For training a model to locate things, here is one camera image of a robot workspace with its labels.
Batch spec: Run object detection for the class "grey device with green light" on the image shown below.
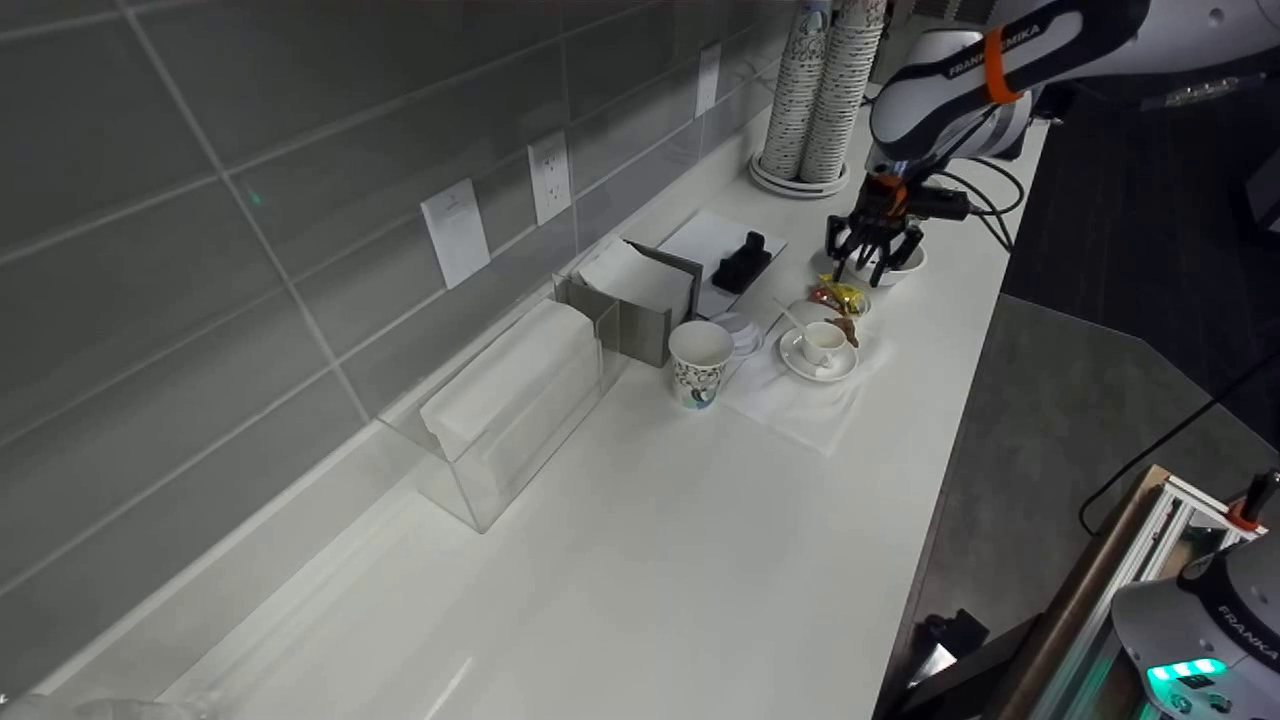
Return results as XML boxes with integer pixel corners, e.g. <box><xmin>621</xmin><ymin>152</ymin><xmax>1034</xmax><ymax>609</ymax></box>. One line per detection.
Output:
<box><xmin>1105</xmin><ymin>531</ymin><xmax>1280</xmax><ymax>720</ymax></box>

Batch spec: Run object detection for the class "orange arm strap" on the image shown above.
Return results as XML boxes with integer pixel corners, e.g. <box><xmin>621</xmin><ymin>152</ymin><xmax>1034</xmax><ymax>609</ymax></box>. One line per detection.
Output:
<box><xmin>974</xmin><ymin>24</ymin><xmax>1025</xmax><ymax>113</ymax></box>

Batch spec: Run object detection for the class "small black block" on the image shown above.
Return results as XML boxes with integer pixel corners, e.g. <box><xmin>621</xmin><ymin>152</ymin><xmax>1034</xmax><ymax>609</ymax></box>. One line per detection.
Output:
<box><xmin>706</xmin><ymin>226</ymin><xmax>777</xmax><ymax>294</ymax></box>

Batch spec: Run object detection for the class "white round bowl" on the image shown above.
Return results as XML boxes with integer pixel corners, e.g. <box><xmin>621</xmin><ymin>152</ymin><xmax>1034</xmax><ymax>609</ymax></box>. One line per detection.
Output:
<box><xmin>851</xmin><ymin>235</ymin><xmax>931</xmax><ymax>288</ymax></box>

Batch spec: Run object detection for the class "orange cable connector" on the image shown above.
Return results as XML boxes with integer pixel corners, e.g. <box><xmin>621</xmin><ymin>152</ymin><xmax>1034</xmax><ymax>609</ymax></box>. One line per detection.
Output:
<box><xmin>859</xmin><ymin>177</ymin><xmax>910</xmax><ymax>221</ymax></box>

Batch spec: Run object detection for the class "black floor box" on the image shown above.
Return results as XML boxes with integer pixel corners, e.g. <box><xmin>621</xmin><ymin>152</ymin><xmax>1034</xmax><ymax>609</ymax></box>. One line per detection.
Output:
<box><xmin>870</xmin><ymin>605</ymin><xmax>994</xmax><ymax>720</ymax></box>

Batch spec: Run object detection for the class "clear glass cup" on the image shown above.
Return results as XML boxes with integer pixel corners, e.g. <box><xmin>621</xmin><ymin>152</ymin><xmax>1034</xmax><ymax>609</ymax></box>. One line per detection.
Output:
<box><xmin>777</xmin><ymin>316</ymin><xmax>865</xmax><ymax>393</ymax></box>

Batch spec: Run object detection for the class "shorter paper cup stack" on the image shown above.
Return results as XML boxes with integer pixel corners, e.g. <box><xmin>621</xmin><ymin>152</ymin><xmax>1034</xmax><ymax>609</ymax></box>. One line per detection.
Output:
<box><xmin>756</xmin><ymin>0</ymin><xmax>835</xmax><ymax>182</ymax></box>

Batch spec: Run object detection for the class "white round tray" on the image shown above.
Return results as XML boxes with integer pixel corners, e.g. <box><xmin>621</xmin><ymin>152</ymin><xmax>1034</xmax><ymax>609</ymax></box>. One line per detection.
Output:
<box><xmin>740</xmin><ymin>152</ymin><xmax>855</xmax><ymax>205</ymax></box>

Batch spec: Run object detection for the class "black floor cable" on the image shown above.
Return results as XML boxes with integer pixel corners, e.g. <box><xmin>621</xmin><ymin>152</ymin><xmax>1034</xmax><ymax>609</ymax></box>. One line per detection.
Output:
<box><xmin>1073</xmin><ymin>344</ymin><xmax>1280</xmax><ymax>545</ymax></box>

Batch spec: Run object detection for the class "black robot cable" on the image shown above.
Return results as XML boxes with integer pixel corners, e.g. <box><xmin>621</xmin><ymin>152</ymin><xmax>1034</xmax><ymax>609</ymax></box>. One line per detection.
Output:
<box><xmin>902</xmin><ymin>113</ymin><xmax>1033</xmax><ymax>255</ymax></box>

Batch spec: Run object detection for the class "wooden frame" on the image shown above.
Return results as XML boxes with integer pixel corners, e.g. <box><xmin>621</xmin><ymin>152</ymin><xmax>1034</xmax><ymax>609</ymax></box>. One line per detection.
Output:
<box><xmin>990</xmin><ymin>460</ymin><xmax>1265</xmax><ymax>720</ymax></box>

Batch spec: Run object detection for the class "white wall outlet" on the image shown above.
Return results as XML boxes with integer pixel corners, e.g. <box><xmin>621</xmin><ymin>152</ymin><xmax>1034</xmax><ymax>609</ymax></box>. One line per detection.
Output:
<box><xmin>523</xmin><ymin>129</ymin><xmax>574</xmax><ymax>226</ymax></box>
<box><xmin>691</xmin><ymin>44</ymin><xmax>722</xmax><ymax>118</ymax></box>
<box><xmin>414</xmin><ymin>177</ymin><xmax>496</xmax><ymax>292</ymax></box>

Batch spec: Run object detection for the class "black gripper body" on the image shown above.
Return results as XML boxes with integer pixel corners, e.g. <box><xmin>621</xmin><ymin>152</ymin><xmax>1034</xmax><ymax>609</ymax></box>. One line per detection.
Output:
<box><xmin>848</xmin><ymin>164</ymin><xmax>927</xmax><ymax>240</ymax></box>

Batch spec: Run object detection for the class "white paper napkin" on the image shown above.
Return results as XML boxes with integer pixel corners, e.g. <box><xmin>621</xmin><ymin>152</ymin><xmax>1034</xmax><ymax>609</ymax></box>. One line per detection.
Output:
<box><xmin>722</xmin><ymin>282</ymin><xmax>899</xmax><ymax>460</ymax></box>

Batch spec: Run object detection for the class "metal napkin holder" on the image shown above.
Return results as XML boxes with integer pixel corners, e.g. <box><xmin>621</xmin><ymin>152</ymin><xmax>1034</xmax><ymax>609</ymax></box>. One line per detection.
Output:
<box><xmin>555</xmin><ymin>235</ymin><xmax>706</xmax><ymax>371</ymax></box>

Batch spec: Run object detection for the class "tall paper cup stack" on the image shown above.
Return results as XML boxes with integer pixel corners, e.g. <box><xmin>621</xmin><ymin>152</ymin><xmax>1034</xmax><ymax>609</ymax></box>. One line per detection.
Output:
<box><xmin>796</xmin><ymin>0</ymin><xmax>890</xmax><ymax>187</ymax></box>

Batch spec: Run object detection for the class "flat grey scale plate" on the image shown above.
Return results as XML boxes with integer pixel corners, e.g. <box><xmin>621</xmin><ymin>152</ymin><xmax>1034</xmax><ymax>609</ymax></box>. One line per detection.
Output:
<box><xmin>655</xmin><ymin>205</ymin><xmax>791</xmax><ymax>324</ymax></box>

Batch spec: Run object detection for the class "clear acrylic napkin dispenser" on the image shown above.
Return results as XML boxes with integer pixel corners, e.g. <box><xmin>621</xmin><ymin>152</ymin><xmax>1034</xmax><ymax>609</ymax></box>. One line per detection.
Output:
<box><xmin>377</xmin><ymin>207</ymin><xmax>637</xmax><ymax>537</ymax></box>

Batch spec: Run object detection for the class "patterned paper cup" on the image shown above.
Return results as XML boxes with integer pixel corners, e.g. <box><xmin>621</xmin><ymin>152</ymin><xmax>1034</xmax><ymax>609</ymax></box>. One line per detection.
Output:
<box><xmin>663</xmin><ymin>316</ymin><xmax>740</xmax><ymax>415</ymax></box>

